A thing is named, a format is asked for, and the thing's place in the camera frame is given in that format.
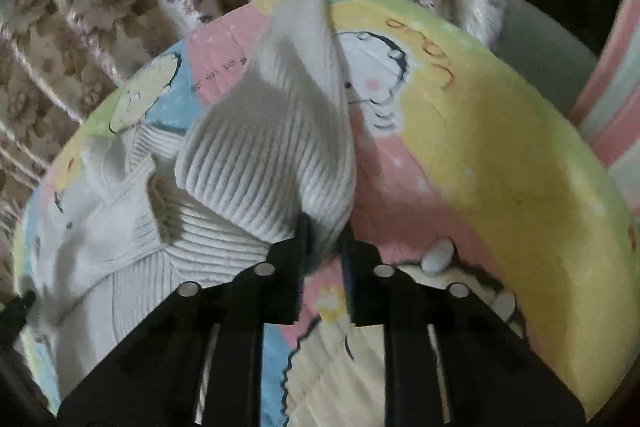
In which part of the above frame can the pink striped cloth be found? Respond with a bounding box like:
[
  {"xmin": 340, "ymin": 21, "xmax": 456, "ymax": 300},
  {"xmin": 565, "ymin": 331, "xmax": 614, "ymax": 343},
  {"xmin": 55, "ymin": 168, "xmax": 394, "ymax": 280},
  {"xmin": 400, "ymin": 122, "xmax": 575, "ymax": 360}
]
[{"xmin": 567, "ymin": 0, "xmax": 640, "ymax": 228}]

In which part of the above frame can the white ribbed knit sweater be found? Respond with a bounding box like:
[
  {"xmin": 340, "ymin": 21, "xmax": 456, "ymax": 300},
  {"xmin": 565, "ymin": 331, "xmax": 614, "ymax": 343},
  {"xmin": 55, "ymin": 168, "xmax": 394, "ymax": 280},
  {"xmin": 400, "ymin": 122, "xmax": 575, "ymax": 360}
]
[{"xmin": 30, "ymin": 0, "xmax": 358, "ymax": 388}]

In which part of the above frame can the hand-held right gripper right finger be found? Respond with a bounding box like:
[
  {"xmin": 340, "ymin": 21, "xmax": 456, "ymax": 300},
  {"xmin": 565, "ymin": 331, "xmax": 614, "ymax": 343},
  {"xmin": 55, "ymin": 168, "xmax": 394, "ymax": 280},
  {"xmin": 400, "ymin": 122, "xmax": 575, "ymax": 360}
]
[{"xmin": 340, "ymin": 227, "xmax": 586, "ymax": 427}]

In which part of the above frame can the pastel cartoon printed blanket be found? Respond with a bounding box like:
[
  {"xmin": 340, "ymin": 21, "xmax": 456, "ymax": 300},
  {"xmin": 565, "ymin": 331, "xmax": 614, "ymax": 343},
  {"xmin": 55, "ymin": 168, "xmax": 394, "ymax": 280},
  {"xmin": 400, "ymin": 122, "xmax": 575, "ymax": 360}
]
[{"xmin": 12, "ymin": 0, "xmax": 640, "ymax": 427}]

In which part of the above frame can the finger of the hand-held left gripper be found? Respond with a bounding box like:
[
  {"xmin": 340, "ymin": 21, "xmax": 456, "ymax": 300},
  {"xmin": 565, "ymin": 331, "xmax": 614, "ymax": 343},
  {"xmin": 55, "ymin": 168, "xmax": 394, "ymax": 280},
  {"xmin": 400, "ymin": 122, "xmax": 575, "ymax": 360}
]
[{"xmin": 0, "ymin": 289, "xmax": 37, "ymax": 339}]

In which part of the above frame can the grey cushion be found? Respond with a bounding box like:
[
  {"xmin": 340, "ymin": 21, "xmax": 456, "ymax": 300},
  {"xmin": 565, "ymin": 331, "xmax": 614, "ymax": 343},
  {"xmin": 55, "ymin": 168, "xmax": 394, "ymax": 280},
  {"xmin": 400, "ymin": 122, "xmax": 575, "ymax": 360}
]
[{"xmin": 492, "ymin": 0, "xmax": 608, "ymax": 118}]

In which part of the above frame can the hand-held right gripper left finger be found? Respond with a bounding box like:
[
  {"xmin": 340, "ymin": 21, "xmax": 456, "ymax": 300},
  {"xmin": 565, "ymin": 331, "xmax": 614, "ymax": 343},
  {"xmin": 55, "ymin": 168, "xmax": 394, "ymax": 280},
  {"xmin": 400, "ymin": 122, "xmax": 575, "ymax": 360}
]
[{"xmin": 56, "ymin": 212, "xmax": 313, "ymax": 427}]

